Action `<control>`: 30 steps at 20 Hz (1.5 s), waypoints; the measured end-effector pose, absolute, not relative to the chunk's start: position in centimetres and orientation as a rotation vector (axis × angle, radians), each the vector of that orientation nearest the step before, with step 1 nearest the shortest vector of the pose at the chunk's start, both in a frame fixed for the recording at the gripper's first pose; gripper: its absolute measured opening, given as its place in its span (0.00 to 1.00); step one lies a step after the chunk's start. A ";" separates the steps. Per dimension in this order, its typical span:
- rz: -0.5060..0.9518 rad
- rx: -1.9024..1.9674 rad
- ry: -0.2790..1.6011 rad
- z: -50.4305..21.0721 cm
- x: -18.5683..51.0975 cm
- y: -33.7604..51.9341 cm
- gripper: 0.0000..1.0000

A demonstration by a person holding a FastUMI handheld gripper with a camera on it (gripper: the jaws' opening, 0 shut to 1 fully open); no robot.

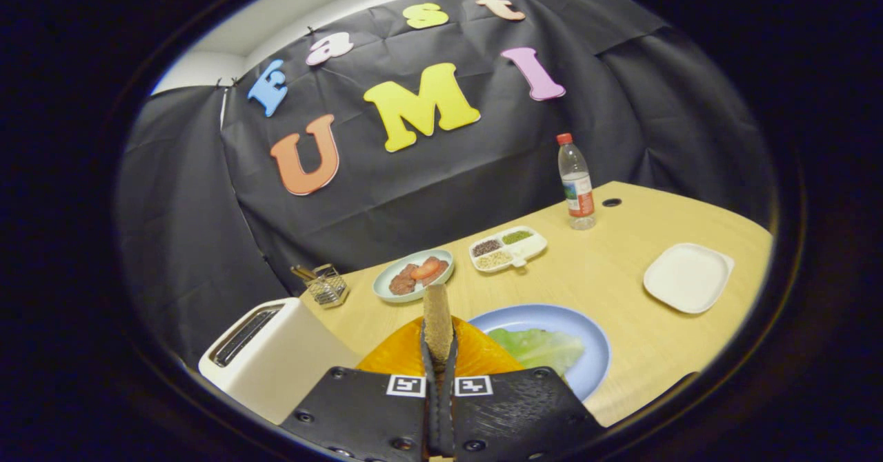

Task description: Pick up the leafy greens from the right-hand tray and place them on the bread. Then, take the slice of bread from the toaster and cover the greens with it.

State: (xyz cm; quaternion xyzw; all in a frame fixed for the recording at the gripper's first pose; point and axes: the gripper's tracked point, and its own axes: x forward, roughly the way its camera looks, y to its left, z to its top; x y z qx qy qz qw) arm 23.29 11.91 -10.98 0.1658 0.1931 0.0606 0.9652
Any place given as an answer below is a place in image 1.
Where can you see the clear plastic water bottle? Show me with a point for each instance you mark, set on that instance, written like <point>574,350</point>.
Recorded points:
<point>579,200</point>

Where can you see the green lettuce leaf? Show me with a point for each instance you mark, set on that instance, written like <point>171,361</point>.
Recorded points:
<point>538,348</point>

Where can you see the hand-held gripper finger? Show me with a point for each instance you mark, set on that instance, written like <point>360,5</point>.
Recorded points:
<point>447,414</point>
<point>432,414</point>

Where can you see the white square plate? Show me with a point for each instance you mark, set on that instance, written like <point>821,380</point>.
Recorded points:
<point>690,279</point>

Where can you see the pale green round plate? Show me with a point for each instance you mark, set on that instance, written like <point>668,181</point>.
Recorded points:
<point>403,297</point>

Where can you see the blue round plate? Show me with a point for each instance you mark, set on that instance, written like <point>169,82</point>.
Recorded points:
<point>552,317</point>

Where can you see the white divided seasoning tray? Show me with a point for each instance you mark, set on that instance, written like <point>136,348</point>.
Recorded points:
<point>532,247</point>

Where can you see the brown meat slice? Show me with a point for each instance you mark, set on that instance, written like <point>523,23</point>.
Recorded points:
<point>401,283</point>

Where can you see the brown toast bread slice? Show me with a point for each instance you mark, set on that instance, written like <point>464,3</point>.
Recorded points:
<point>437,320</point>

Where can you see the white toaster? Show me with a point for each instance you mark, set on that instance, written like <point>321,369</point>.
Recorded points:
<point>296,372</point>

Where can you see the red tomato slice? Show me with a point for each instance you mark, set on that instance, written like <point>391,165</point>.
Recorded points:
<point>425,267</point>

